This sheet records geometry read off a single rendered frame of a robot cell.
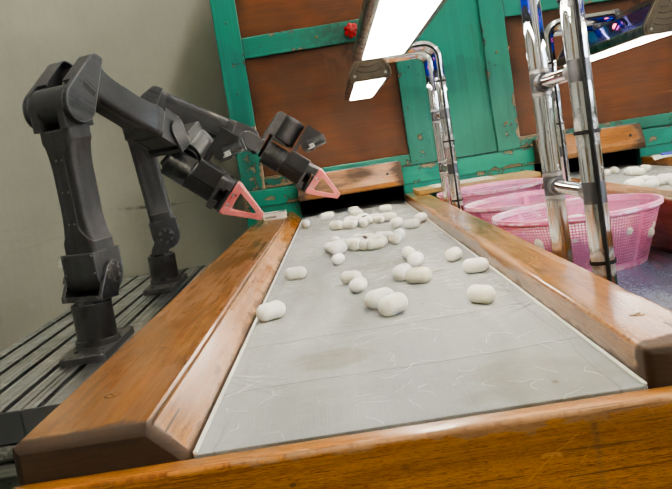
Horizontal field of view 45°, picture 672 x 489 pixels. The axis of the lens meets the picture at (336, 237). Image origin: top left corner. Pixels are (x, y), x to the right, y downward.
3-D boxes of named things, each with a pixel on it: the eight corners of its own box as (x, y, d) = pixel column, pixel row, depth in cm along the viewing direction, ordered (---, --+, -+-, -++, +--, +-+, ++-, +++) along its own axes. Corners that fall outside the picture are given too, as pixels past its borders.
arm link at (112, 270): (77, 262, 132) (52, 268, 127) (119, 257, 128) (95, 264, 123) (84, 299, 133) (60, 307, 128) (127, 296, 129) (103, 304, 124)
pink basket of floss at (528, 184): (507, 231, 184) (501, 190, 183) (420, 235, 204) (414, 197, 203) (570, 212, 202) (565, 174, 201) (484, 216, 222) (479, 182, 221)
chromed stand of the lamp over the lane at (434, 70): (385, 256, 176) (353, 49, 171) (380, 245, 196) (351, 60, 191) (471, 242, 176) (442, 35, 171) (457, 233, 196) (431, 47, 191)
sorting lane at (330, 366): (197, 485, 53) (191, 453, 53) (303, 225, 233) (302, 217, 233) (653, 415, 52) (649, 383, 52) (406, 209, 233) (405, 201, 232)
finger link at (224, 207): (273, 199, 158) (231, 174, 157) (271, 202, 150) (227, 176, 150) (255, 229, 158) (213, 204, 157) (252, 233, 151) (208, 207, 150)
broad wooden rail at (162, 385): (59, 706, 55) (5, 445, 53) (270, 279, 235) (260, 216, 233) (233, 680, 55) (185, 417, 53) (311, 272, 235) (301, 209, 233)
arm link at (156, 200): (182, 242, 191) (145, 107, 187) (183, 245, 185) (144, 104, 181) (156, 249, 190) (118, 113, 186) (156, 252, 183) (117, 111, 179)
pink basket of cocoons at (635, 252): (519, 291, 118) (510, 227, 117) (485, 265, 145) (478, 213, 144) (700, 263, 118) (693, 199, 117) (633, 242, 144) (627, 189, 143)
